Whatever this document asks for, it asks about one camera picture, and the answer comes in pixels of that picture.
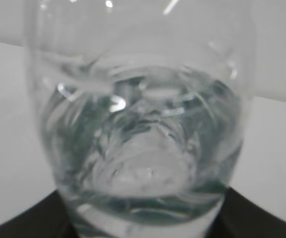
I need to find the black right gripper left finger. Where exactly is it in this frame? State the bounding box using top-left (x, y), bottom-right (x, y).
top-left (0, 191), bottom-right (78, 238)

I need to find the clear water bottle green label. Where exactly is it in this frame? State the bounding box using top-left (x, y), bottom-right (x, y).
top-left (24, 0), bottom-right (255, 238)

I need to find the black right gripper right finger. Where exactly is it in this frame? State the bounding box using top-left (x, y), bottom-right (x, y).
top-left (201, 185), bottom-right (286, 238)

